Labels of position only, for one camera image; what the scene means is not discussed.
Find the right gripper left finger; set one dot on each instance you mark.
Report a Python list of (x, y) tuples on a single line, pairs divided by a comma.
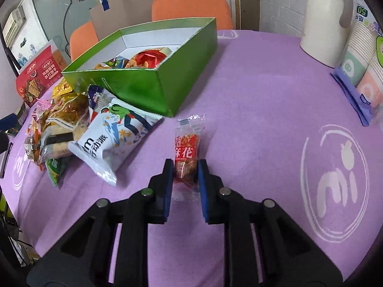
[(107, 245)]

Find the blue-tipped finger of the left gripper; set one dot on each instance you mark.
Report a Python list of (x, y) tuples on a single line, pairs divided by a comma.
[(8, 122)]

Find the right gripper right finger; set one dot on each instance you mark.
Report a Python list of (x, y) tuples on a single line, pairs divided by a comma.
[(263, 245)]

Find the green snack packet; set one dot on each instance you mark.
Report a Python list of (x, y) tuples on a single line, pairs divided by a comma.
[(56, 169)]

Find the white blue snack bag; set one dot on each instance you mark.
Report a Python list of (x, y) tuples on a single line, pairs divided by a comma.
[(116, 128)]

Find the small red mahua packet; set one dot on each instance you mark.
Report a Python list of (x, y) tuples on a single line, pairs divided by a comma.
[(188, 135)]

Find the pink wafer snack bag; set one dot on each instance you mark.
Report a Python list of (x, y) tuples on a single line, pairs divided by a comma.
[(35, 129)]

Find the yellow bread packet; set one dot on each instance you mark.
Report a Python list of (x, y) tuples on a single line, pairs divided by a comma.
[(67, 111)]

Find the orange potato chip bag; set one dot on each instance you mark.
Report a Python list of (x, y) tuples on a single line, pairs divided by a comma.
[(117, 62)]

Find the red fried chicken snack bag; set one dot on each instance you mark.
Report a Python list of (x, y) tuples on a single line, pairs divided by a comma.
[(148, 59)]

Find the black phone on table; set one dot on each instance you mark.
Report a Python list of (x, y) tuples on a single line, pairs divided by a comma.
[(5, 160)]

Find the red cracker box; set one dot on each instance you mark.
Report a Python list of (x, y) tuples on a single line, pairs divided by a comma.
[(40, 73)]

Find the yellow chip snack bag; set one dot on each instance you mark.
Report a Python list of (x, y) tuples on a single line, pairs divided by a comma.
[(61, 88)]

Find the left orange chair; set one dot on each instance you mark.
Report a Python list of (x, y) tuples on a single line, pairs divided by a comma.
[(82, 39)]

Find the orange chair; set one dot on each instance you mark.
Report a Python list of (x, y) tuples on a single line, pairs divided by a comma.
[(173, 9), (82, 39)]

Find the purple tablecloth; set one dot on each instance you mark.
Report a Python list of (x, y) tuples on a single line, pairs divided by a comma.
[(277, 126)]

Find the green cardboard box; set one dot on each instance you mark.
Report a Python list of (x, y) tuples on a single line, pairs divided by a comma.
[(162, 89)]

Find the paper cup stack pack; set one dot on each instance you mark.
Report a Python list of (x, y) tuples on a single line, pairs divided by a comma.
[(359, 74)]

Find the right orange chair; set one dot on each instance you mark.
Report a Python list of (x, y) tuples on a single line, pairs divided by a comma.
[(173, 9)]

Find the white thermos jug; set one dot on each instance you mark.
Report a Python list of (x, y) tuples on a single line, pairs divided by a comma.
[(326, 29)]

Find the brown paper bag blue handles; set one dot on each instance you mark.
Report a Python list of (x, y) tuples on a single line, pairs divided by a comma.
[(112, 15)]

